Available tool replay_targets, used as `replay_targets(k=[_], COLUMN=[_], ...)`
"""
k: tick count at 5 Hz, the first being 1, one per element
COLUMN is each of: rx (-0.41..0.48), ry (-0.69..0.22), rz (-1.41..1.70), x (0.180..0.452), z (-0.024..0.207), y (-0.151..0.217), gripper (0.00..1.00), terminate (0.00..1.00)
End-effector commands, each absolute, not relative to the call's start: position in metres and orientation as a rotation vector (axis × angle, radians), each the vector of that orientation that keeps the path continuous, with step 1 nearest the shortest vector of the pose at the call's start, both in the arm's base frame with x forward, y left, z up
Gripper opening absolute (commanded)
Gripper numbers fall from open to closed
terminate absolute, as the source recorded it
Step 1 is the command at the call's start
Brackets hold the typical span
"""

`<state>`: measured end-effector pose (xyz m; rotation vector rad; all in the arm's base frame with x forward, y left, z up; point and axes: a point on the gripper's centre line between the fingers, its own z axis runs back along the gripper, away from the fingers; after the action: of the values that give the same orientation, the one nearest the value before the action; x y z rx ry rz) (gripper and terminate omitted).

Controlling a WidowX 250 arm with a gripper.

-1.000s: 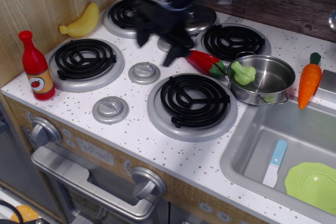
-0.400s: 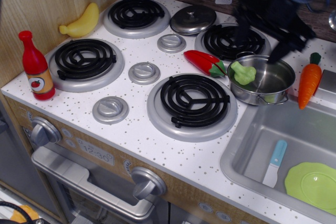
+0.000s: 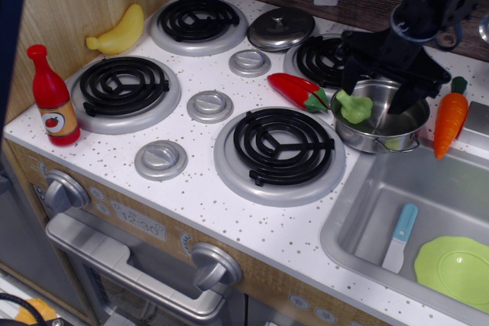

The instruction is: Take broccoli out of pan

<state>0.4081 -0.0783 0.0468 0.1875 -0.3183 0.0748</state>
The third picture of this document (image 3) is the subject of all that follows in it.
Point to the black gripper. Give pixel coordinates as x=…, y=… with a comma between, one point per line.
x=388, y=54

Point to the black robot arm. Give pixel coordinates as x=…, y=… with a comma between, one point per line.
x=422, y=20

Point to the hanging steel utensil right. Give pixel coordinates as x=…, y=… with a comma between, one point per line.
x=483, y=28

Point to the grey top knob middle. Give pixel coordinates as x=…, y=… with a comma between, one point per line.
x=210, y=107

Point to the light green toy plate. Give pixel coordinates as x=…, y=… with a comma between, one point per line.
x=456, y=267

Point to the green toy broccoli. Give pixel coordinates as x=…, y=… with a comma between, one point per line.
x=354, y=109

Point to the small steel pot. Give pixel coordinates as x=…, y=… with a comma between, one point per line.
x=382, y=132

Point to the stove burner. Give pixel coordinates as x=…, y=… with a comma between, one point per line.
x=124, y=94
x=318, y=60
x=279, y=157
x=198, y=27

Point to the yellow toy banana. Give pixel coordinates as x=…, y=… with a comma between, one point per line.
x=123, y=36

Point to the grey oven knob left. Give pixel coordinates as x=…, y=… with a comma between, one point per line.
x=64, y=192

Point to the red toy ketchup bottle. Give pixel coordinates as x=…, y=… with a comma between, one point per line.
x=53, y=100

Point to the grey top knob front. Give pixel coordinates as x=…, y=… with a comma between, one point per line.
x=160, y=160

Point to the back left stove burner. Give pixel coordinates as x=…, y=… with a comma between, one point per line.
x=198, y=27

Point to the steel pot lid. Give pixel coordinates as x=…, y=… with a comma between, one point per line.
x=280, y=29

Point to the grey oven door handle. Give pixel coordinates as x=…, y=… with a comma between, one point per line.
x=111, y=258

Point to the blue handled toy knife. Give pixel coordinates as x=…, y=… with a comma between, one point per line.
x=394, y=257

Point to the yellow object bottom left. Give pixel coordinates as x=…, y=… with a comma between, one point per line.
x=46, y=311

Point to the grey top knob back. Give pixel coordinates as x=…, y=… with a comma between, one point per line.
x=249, y=63

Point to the grey oven knob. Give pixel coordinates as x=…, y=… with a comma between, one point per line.
x=216, y=270
x=64, y=192

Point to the grey oven knob right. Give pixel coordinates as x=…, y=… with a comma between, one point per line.
x=216, y=270

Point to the red toy chili pepper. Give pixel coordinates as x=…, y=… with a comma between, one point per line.
x=301, y=92

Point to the front left stove burner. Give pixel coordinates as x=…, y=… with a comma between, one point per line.
x=124, y=94

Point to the orange toy carrot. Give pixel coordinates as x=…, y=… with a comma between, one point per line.
x=451, y=115

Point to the front right stove burner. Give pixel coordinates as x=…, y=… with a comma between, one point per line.
x=279, y=157

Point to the grey toy sink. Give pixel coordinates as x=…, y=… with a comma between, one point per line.
x=418, y=226

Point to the back right stove burner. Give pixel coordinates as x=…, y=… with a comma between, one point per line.
x=318, y=60

